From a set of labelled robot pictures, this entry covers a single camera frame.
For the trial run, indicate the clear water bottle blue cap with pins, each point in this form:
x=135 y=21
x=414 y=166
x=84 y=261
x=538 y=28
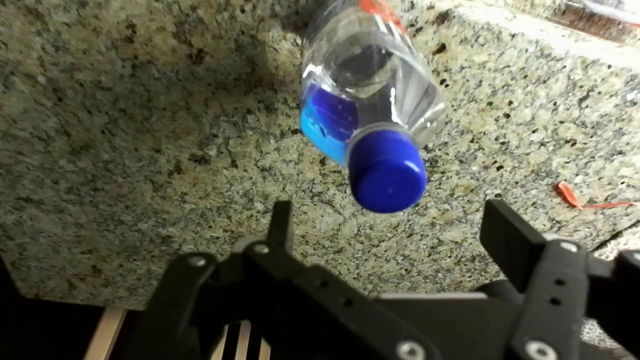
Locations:
x=386 y=172

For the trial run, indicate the orange red plastic scrap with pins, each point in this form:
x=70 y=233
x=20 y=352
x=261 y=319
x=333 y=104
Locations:
x=569 y=194

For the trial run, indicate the narrow wooden chair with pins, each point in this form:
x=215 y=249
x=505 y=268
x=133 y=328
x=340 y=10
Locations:
x=103 y=336

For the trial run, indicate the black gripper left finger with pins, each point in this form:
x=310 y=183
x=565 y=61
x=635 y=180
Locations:
x=286 y=306

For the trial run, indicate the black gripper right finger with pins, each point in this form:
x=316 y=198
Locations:
x=560 y=300

